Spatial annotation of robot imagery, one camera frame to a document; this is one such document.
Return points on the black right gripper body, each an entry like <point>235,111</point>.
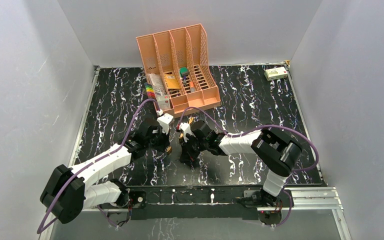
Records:
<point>193,147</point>

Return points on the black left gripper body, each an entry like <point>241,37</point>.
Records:
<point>162,140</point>

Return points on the large brass padlock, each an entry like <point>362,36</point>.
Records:
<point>191,120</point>

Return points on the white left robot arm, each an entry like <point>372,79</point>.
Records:
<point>70,190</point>

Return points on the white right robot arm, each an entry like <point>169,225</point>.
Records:
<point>278,151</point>

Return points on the grey-green small box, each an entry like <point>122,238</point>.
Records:
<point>164,102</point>

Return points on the colourful highlighter marker pack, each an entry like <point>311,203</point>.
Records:
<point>149,90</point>

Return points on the yellow envelope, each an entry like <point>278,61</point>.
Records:
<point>171,82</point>

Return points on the white paper sheet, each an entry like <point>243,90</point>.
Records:
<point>157,83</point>

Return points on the green teal box in organizer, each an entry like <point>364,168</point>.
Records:
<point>183,71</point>

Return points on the orange plastic file organizer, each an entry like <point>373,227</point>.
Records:
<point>166,51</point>

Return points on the white green small box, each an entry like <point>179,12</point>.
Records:
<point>276,73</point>

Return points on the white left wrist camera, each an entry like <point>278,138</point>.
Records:
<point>166,122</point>

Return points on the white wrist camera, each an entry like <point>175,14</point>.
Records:
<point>185,131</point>
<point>166,122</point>

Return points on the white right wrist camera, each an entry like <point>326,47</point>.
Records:
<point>185,131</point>

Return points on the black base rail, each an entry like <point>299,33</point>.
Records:
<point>196,201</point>

